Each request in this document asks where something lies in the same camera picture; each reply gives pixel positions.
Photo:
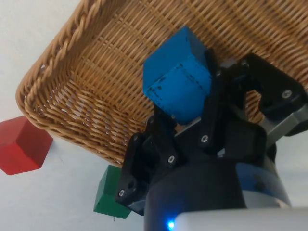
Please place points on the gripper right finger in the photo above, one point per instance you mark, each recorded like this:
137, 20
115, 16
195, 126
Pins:
214, 113

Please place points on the green wooden cube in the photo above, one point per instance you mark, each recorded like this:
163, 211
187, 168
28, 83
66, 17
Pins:
108, 195

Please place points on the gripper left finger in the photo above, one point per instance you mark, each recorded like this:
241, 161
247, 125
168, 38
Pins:
154, 149

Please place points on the blue wooden cube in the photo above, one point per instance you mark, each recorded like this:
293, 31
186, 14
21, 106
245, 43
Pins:
179, 91

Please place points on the red wooden cube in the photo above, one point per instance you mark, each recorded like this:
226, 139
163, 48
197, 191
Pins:
22, 146

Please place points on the brown wicker basket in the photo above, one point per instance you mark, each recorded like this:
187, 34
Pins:
101, 72

